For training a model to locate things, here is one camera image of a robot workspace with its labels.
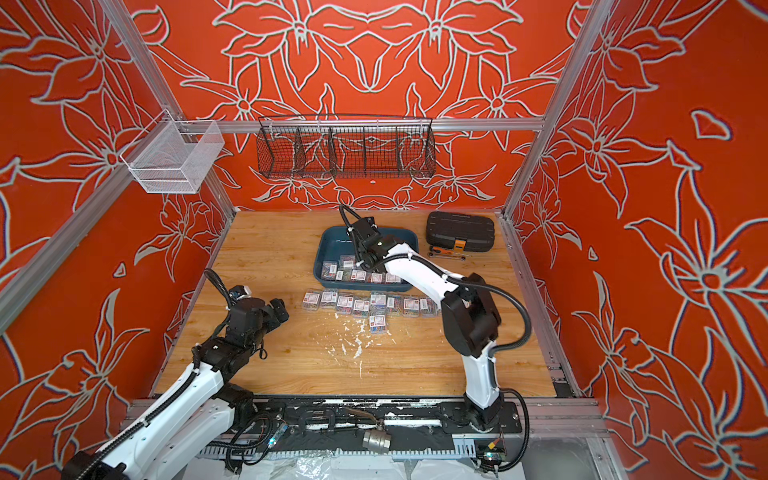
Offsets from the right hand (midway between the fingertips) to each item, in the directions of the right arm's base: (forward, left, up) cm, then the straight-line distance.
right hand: (369, 251), depth 91 cm
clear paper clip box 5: (-12, -3, -12) cm, 17 cm away
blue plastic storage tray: (+12, +16, -11) cm, 23 cm away
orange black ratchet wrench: (+8, -24, -11) cm, 28 cm away
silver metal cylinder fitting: (-48, -4, -10) cm, 49 cm away
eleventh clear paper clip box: (-19, -3, -12) cm, 22 cm away
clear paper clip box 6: (-13, -7, -11) cm, 18 cm away
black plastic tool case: (+16, -32, -8) cm, 37 cm away
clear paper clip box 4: (-14, +3, -11) cm, 18 cm away
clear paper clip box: (-11, +18, -11) cm, 24 cm away
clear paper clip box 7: (-13, -13, -11) cm, 21 cm away
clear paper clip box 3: (-13, +8, -11) cm, 19 cm away
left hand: (-17, +27, -4) cm, 32 cm away
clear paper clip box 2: (-11, +13, -11) cm, 20 cm away
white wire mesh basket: (+23, +62, +18) cm, 69 cm away
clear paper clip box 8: (-13, -19, -11) cm, 26 cm away
